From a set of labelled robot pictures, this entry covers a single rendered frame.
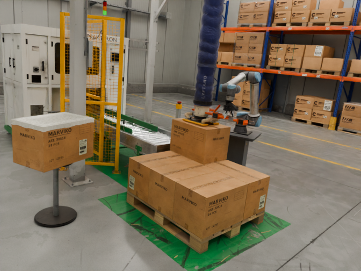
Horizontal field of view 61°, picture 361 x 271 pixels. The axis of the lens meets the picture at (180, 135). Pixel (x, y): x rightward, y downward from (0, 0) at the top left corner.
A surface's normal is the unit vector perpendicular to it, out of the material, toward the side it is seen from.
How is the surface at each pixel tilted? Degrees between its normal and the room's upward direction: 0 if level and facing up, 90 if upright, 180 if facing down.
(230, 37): 89
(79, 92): 88
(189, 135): 90
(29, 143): 90
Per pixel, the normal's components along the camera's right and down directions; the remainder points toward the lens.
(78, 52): 0.67, 0.23
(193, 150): -0.75, 0.09
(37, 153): -0.45, 0.18
